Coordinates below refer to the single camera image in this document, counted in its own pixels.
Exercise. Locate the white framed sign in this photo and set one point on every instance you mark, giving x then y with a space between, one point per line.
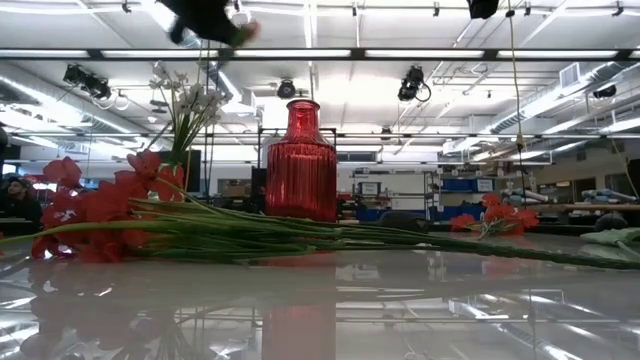
370 188

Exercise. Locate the small black ceiling device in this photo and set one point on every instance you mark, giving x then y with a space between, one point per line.
605 91

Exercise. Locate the blue low cabinet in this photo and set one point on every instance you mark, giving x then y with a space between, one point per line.
445 214

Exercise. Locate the pale background robot arm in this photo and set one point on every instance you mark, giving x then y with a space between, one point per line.
607 195
522 196

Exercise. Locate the small white blossom bunch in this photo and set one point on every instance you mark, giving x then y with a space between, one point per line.
192 102

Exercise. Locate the white light strip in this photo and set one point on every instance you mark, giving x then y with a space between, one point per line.
555 53
290 53
160 53
425 53
45 53

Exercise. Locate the black monitor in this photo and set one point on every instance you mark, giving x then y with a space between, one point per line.
192 170

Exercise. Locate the red ribbed glass vase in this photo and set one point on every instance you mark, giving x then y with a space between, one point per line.
300 175

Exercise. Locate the white air vent grille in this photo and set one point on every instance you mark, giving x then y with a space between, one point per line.
569 75

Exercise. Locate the round black dome camera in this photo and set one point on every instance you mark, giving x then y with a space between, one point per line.
286 89

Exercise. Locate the dark tulip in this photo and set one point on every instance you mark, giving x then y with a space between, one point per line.
402 221
612 236

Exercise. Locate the blue storage bins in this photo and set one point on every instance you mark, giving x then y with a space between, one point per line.
460 185

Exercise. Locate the large red flower bunch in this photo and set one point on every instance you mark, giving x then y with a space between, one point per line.
225 235

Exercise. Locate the black hanging camera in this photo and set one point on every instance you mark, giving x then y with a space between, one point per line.
411 82

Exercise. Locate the wooden workbench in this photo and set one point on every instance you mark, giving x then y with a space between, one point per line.
590 206

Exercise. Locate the small red flower bunch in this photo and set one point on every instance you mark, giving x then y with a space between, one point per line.
500 215

